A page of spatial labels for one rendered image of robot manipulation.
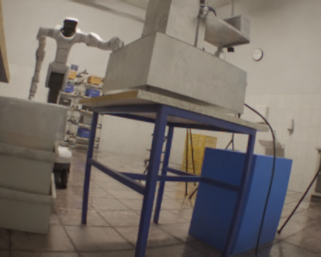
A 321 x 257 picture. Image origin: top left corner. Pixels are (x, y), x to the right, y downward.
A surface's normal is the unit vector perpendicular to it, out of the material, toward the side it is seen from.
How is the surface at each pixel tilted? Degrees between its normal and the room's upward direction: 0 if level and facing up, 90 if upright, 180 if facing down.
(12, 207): 96
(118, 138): 90
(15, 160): 96
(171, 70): 90
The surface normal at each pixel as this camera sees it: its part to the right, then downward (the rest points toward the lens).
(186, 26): 0.55, 0.06
